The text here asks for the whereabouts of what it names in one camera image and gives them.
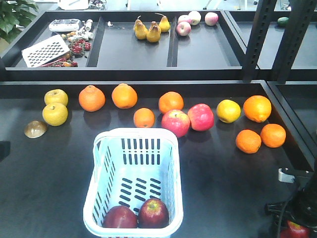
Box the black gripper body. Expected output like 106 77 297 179
264 195 317 229

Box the dark red apple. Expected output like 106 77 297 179
138 198 169 229
103 205 138 229
280 220 311 238

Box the light blue plastic basket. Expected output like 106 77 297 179
83 128 183 238

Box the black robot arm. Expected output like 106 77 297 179
264 168 317 232

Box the small orange right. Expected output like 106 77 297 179
260 123 286 148

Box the small orange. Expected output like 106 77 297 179
260 123 286 148
133 108 156 128
235 129 262 154

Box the small orange left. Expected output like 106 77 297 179
235 129 262 154

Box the large navel orange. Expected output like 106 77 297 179
243 95 271 123

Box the yellow orange citrus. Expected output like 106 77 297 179
216 99 241 123

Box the pink red apple right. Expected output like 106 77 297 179
187 103 214 131

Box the pink red apple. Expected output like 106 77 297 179
187 103 214 131
161 109 191 138

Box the black wood display stand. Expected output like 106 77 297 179
0 11 317 238

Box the pink red apple left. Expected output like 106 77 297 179
161 109 191 138

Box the large orange back left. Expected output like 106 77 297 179
158 91 184 114

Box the small orange middle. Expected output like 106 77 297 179
133 108 156 128

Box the dimpled orange far left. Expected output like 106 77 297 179
79 85 106 112

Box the yellow apple lower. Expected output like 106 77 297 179
42 103 68 126

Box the yellow apple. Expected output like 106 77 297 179
44 89 68 106
42 103 68 126

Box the yellow apple upper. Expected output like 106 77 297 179
44 89 68 106

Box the brown bread bun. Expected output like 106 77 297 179
24 120 48 139

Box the white perforated grater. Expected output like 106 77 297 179
21 35 69 67

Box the green potted plant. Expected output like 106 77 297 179
0 0 39 43

